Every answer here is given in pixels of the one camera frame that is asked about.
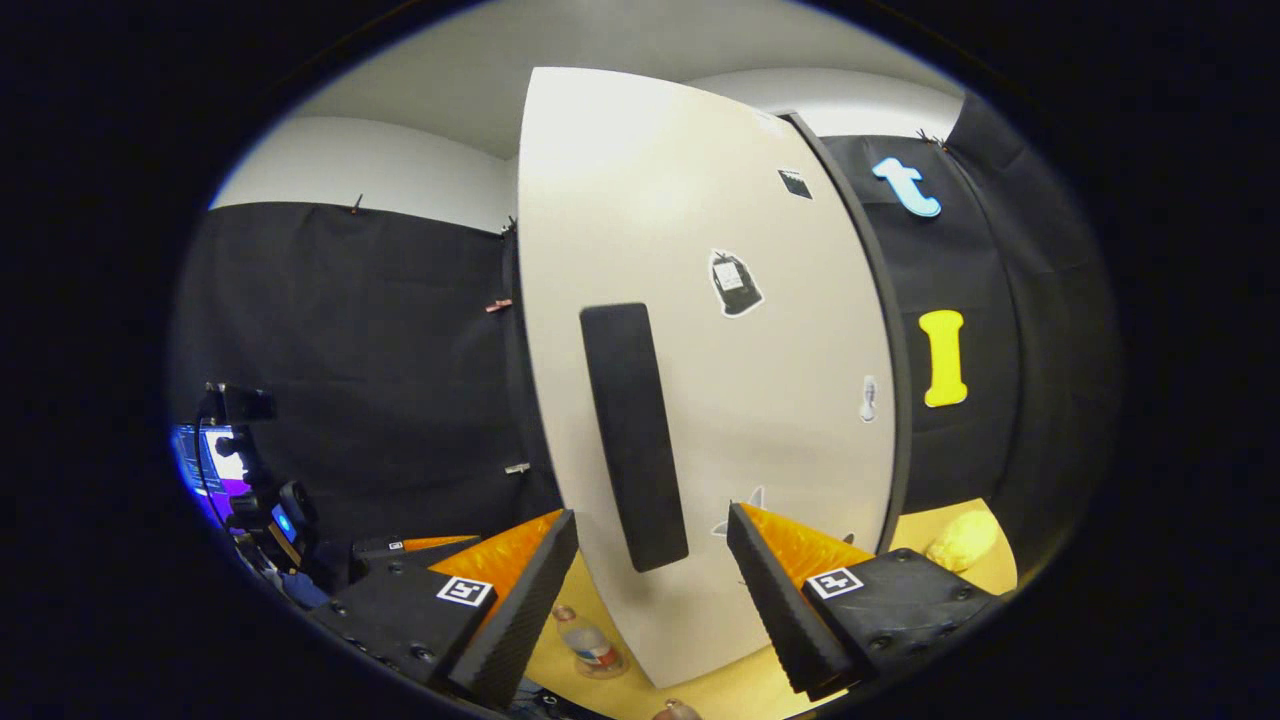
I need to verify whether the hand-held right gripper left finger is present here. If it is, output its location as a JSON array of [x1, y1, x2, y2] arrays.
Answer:
[[308, 508, 581, 711]]

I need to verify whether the clear plastic bottle red cap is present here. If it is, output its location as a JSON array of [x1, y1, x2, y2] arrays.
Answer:
[[552, 603, 626, 679]]

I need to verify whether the beige cabinet door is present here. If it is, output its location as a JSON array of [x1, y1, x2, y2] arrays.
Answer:
[[517, 66, 898, 691]]

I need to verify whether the computer monitor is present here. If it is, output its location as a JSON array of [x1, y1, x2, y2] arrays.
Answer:
[[172, 423, 253, 526]]

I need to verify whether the round clear coaster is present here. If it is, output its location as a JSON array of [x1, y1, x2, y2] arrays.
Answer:
[[572, 640, 631, 683]]

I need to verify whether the pale yellow crumpled lump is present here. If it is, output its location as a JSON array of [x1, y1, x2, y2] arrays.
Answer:
[[925, 510, 1001, 573]]

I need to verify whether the black backdrop cloth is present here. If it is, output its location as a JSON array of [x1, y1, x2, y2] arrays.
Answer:
[[170, 203, 516, 561], [945, 92, 1121, 591], [820, 95, 1021, 531]]

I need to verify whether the black cabinet door handle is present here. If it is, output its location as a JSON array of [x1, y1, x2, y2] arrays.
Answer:
[[580, 302, 691, 573]]

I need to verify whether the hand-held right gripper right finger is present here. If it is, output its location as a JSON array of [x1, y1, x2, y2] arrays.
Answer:
[[727, 502, 1001, 701]]

